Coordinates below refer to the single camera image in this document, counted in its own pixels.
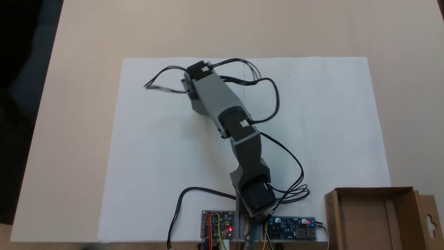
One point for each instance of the blue circuit board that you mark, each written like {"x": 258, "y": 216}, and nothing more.
{"x": 291, "y": 227}

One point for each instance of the brown cardboard box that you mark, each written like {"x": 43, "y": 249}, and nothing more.
{"x": 364, "y": 222}

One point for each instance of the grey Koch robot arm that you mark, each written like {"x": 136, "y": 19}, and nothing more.
{"x": 215, "y": 97}

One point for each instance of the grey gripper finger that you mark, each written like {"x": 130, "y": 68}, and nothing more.
{"x": 199, "y": 107}

